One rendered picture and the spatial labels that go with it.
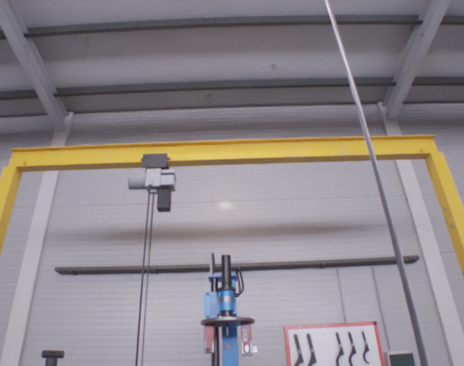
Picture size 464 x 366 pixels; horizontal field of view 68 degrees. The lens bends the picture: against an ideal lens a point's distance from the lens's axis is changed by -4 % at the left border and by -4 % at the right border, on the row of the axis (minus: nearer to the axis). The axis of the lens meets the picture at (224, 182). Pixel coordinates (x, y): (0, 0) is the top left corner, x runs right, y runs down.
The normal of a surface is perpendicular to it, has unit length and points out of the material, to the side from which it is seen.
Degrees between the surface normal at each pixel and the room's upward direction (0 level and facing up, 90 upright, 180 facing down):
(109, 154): 90
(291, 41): 173
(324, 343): 90
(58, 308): 90
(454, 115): 90
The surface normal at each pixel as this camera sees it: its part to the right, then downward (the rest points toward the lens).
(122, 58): 0.02, 0.81
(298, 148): -0.02, -0.48
